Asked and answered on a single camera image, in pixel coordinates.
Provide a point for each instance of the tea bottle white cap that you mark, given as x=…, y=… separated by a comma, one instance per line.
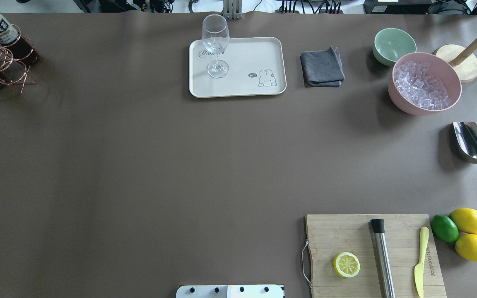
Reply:
x=11, y=39

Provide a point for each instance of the white rabbit serving tray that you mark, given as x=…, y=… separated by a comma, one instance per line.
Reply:
x=256, y=69

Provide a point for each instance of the grey folded cloth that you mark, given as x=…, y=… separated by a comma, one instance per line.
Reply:
x=323, y=68

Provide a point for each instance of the clear wine glass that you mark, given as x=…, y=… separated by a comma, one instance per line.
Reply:
x=215, y=37

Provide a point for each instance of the bamboo cutting board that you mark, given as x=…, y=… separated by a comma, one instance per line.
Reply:
x=330, y=234

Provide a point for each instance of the lemon half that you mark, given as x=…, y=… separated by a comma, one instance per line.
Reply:
x=346, y=264

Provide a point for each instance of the steel muddler black tip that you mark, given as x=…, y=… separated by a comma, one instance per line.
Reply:
x=378, y=228

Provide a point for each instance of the green bowl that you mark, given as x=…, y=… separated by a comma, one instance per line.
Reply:
x=390, y=44

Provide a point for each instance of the pink bowl of ice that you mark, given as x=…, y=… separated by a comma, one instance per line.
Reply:
x=423, y=84

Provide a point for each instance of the yellow plastic knife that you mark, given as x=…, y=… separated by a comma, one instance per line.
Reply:
x=418, y=270

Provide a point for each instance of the green lime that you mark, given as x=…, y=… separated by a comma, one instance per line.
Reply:
x=444, y=228

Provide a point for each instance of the metal ice scoop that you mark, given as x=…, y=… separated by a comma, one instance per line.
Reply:
x=466, y=135

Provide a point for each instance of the upper yellow lemon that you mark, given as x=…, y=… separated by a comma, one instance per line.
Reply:
x=465, y=219

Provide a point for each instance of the yellow lemon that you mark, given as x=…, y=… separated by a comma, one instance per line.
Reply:
x=466, y=246
x=465, y=219

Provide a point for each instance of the wooden cup tree stand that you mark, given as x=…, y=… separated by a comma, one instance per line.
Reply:
x=462, y=60

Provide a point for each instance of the lower yellow lemon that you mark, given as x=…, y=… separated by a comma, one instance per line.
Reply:
x=466, y=246

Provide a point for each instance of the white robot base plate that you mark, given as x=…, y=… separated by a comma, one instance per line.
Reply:
x=231, y=291

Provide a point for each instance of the copper wire bottle basket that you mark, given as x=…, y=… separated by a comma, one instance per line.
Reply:
x=14, y=75

